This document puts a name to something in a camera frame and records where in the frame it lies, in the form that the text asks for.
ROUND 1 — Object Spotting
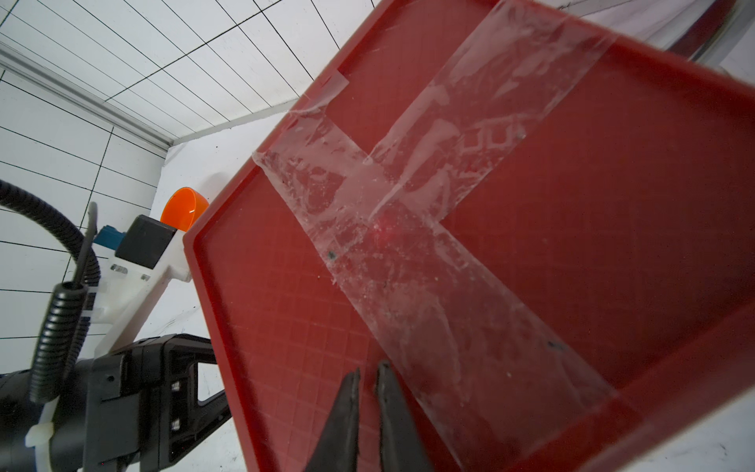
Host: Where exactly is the orange bowl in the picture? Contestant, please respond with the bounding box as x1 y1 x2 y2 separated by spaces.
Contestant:
159 187 210 232

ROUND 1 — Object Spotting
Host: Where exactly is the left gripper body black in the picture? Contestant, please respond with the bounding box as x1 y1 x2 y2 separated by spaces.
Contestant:
1 334 232 471

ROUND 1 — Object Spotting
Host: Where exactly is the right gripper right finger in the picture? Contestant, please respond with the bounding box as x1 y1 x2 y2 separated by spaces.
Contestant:
376 361 434 472

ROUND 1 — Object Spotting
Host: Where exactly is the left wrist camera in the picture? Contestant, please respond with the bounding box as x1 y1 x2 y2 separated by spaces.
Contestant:
90 216 192 358

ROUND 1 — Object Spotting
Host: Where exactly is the red drawer cabinet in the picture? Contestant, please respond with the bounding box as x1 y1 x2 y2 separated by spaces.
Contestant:
185 1 754 471

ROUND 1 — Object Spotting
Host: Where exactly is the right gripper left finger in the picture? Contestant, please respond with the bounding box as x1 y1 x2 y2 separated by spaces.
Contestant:
305 370 361 472

